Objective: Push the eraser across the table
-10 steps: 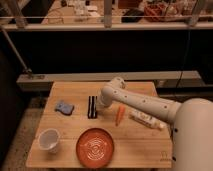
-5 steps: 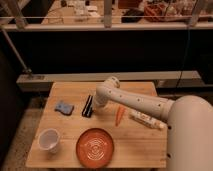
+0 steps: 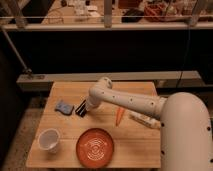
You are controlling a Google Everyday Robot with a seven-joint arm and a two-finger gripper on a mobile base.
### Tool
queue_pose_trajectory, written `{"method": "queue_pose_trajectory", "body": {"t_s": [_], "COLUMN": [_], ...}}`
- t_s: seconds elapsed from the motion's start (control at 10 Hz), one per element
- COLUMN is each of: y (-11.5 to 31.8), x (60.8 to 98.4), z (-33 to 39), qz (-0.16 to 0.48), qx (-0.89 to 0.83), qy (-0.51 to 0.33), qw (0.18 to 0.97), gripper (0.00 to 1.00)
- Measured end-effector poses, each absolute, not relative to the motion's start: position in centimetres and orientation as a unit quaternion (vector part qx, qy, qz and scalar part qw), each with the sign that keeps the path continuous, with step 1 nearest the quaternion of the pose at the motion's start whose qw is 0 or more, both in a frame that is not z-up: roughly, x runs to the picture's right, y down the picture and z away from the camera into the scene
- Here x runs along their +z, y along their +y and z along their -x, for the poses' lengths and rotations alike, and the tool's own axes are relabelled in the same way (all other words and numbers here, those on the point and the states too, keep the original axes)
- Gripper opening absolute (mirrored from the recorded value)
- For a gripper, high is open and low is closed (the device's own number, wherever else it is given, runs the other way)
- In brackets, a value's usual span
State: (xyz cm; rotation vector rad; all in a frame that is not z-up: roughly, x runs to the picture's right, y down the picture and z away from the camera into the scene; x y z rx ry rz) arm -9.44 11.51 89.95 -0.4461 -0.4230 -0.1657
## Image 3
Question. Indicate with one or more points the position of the grey metal rail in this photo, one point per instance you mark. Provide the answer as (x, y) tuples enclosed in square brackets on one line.
[(162, 79)]

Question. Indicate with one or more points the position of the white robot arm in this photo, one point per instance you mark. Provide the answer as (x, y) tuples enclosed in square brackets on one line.
[(186, 142)]

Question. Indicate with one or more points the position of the white cup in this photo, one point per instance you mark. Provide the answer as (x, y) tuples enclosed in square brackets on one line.
[(49, 140)]

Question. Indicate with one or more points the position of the white plastic bottle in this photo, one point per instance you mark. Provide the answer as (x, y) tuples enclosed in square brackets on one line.
[(145, 120)]

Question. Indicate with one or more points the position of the translucent pusher tool tip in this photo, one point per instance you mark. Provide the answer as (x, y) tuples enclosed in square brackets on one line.
[(88, 107)]

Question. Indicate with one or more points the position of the wooden table board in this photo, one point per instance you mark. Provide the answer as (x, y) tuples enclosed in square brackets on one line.
[(135, 145)]

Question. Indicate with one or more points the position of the orange plate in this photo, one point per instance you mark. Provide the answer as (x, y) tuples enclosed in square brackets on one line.
[(95, 148)]

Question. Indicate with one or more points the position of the black striped eraser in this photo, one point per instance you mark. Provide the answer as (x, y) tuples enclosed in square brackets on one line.
[(81, 109)]

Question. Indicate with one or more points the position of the orange carrot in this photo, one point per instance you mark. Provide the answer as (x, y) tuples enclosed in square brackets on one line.
[(119, 115)]

